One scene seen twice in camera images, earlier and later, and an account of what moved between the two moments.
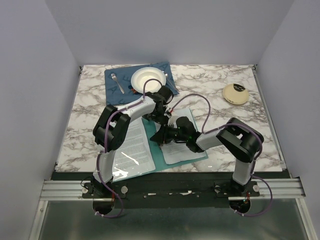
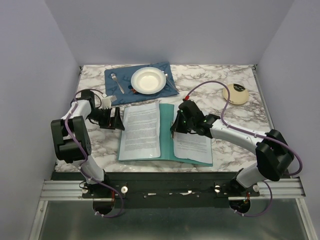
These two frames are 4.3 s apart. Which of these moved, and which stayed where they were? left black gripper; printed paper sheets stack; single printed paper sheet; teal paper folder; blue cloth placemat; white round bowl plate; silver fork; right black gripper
Moved: single printed paper sheet; teal paper folder; right black gripper; printed paper sheets stack; left black gripper
Stayed: white round bowl plate; blue cloth placemat; silver fork
